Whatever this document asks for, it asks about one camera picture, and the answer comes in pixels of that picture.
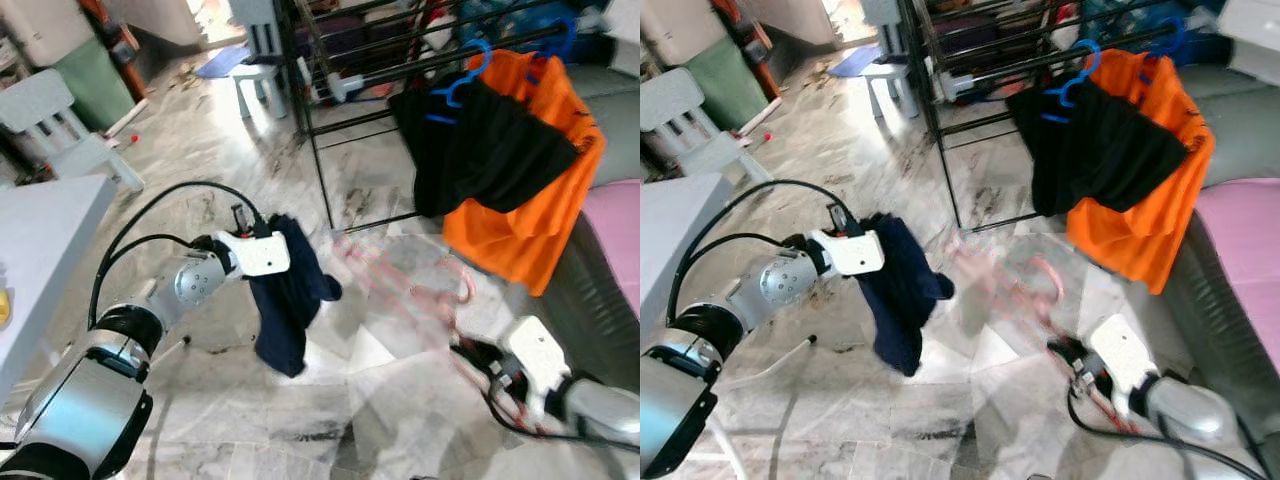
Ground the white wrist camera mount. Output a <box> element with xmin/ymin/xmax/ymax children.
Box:
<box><xmin>1088</xmin><ymin>313</ymin><xmax>1161</xmax><ymax>396</ymax></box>
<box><xmin>808</xmin><ymin>228</ymin><xmax>886</xmax><ymax>278</ymax></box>
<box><xmin>215</xmin><ymin>228</ymin><xmax>291</xmax><ymax>278</ymax></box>
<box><xmin>497</xmin><ymin>315</ymin><xmax>573</xmax><ymax>401</ymax></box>

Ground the blue storage bag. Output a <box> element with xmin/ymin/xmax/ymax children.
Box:
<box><xmin>1080</xmin><ymin>0</ymin><xmax>1221</xmax><ymax>56</ymax></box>
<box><xmin>455</xmin><ymin>0</ymin><xmax>591</xmax><ymax>61</ymax></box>

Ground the black metal drying rack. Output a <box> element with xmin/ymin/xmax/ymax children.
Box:
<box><xmin>905</xmin><ymin>0</ymin><xmax>1241</xmax><ymax>233</ymax></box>
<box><xmin>275</xmin><ymin>0</ymin><xmax>641</xmax><ymax>233</ymax></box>

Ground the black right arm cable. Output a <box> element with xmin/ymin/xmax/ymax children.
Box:
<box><xmin>485</xmin><ymin>385</ymin><xmax>641</xmax><ymax>453</ymax></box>
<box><xmin>1064</xmin><ymin>390</ymin><xmax>1273</xmax><ymax>480</ymax></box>

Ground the pink clothes hanger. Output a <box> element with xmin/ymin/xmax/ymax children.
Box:
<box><xmin>940</xmin><ymin>230</ymin><xmax>1141</xmax><ymax>436</ymax></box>
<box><xmin>330</xmin><ymin>235</ymin><xmax>561</xmax><ymax>441</ymax></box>

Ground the green folded mat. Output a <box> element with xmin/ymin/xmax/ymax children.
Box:
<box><xmin>685</xmin><ymin>38</ymin><xmax>771</xmax><ymax>131</ymax></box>
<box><xmin>50</xmin><ymin>38</ymin><xmax>136</xmax><ymax>131</ymax></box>

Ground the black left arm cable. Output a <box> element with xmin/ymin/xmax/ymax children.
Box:
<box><xmin>98</xmin><ymin>233</ymin><xmax>221</xmax><ymax>291</ymax></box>
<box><xmin>682</xmin><ymin>232</ymin><xmax>816</xmax><ymax>286</ymax></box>
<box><xmin>88</xmin><ymin>180</ymin><xmax>271</xmax><ymax>331</ymax></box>
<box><xmin>664</xmin><ymin>180</ymin><xmax>863</xmax><ymax>326</ymax></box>

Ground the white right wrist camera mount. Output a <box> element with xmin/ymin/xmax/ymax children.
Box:
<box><xmin>1088</xmin><ymin>313</ymin><xmax>1161</xmax><ymax>396</ymax></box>
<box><xmin>497</xmin><ymin>315</ymin><xmax>573</xmax><ymax>401</ymax></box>

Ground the navy blue garment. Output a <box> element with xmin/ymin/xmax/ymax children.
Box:
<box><xmin>245</xmin><ymin>213</ymin><xmax>343</xmax><ymax>379</ymax></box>
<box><xmin>855</xmin><ymin>213</ymin><xmax>956</xmax><ymax>379</ymax></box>

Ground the blue clothes hanger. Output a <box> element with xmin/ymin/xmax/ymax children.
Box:
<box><xmin>525</xmin><ymin>15</ymin><xmax>579</xmax><ymax>86</ymax></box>
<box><xmin>428</xmin><ymin>38</ymin><xmax>496</xmax><ymax>126</ymax></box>
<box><xmin>1040</xmin><ymin>38</ymin><xmax>1103</xmax><ymax>126</ymax></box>
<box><xmin>1145</xmin><ymin>15</ymin><xmax>1193</xmax><ymax>71</ymax></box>

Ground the orange and black appliance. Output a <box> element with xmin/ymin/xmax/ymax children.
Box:
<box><xmin>75</xmin><ymin>0</ymin><xmax>146</xmax><ymax>101</ymax></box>

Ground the grey sofa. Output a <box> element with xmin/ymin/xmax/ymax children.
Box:
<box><xmin>540</xmin><ymin>65</ymin><xmax>641</xmax><ymax>391</ymax></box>
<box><xmin>1165</xmin><ymin>65</ymin><xmax>1280</xmax><ymax>451</ymax></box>

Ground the blue floor mat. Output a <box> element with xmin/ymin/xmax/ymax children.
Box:
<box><xmin>195</xmin><ymin>45</ymin><xmax>256</xmax><ymax>79</ymax></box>
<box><xmin>830</xmin><ymin>45</ymin><xmax>886</xmax><ymax>79</ymax></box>

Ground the white drawer cabinet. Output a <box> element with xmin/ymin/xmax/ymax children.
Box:
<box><xmin>600</xmin><ymin>0</ymin><xmax>641</xmax><ymax>46</ymax></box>
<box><xmin>1215</xmin><ymin>0</ymin><xmax>1280</xmax><ymax>86</ymax></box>

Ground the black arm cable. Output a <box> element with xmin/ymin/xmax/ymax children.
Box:
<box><xmin>664</xmin><ymin>180</ymin><xmax>863</xmax><ymax>326</ymax></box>
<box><xmin>485</xmin><ymin>385</ymin><xmax>641</xmax><ymax>453</ymax></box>
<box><xmin>98</xmin><ymin>233</ymin><xmax>221</xmax><ymax>291</ymax></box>
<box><xmin>1064</xmin><ymin>390</ymin><xmax>1273</xmax><ymax>480</ymax></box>
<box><xmin>682</xmin><ymin>232</ymin><xmax>816</xmax><ymax>286</ymax></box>
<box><xmin>88</xmin><ymin>180</ymin><xmax>271</xmax><ymax>331</ymax></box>

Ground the pink sofa cover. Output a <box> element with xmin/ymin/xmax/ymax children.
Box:
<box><xmin>580</xmin><ymin>178</ymin><xmax>641</xmax><ymax>291</ymax></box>
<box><xmin>1195</xmin><ymin>178</ymin><xmax>1280</xmax><ymax>341</ymax></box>

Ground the black garment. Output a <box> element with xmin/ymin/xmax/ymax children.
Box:
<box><xmin>388</xmin><ymin>72</ymin><xmax>581</xmax><ymax>219</ymax></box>
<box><xmin>1005</xmin><ymin>78</ymin><xmax>1191</xmax><ymax>219</ymax></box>

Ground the white rolled tube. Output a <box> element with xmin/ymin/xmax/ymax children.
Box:
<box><xmin>105</xmin><ymin>100</ymin><xmax>151</xmax><ymax>139</ymax></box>

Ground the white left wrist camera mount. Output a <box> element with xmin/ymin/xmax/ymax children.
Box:
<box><xmin>808</xmin><ymin>228</ymin><xmax>886</xmax><ymax>278</ymax></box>
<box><xmin>215</xmin><ymin>228</ymin><xmax>291</xmax><ymax>278</ymax></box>

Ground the orange garment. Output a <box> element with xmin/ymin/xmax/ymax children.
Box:
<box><xmin>1065</xmin><ymin>48</ymin><xmax>1216</xmax><ymax>296</ymax></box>
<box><xmin>440</xmin><ymin>48</ymin><xmax>608</xmax><ymax>298</ymax></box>

